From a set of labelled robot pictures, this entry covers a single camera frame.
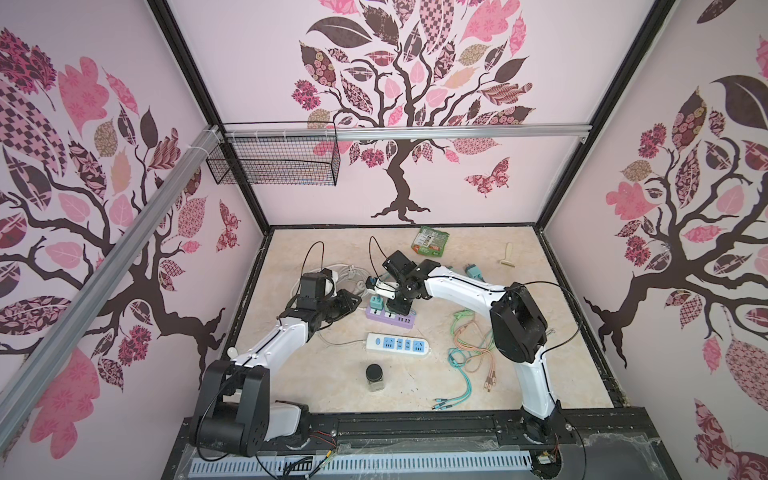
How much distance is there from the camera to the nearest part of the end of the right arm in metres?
0.68

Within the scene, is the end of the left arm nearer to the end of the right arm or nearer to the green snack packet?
the end of the right arm

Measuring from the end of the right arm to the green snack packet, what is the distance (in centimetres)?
35

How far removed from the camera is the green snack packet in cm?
115
